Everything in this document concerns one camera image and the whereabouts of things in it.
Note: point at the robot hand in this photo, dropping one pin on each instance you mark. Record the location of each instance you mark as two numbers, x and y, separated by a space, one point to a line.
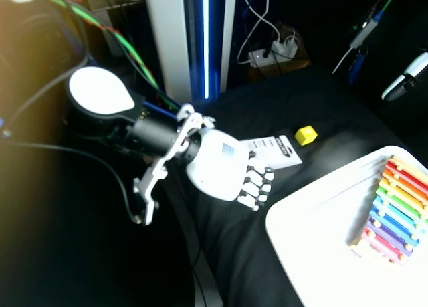
394 88
217 166

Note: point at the silver plastic package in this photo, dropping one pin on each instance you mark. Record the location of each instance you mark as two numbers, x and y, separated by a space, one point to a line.
281 153

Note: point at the rainbow toy xylophone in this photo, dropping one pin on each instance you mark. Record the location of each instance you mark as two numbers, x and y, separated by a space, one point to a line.
394 213

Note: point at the white plastic tray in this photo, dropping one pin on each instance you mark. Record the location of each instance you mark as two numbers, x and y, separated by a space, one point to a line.
317 247

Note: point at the small white adapter board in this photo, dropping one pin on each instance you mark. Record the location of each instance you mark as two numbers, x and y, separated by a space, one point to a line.
366 29

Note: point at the black table cloth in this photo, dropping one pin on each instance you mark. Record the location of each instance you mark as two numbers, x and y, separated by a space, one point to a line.
240 247

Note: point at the yellow toy block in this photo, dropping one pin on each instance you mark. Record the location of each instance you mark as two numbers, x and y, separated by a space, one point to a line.
306 135

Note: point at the brown box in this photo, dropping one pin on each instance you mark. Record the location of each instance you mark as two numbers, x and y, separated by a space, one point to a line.
287 69

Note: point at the white power strip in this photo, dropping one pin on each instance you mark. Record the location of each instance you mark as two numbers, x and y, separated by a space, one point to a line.
261 57

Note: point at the white plug adapter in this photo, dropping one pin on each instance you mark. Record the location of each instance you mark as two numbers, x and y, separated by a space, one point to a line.
284 47

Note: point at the white post with blue light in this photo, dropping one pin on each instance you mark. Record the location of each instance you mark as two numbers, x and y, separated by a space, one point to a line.
174 43

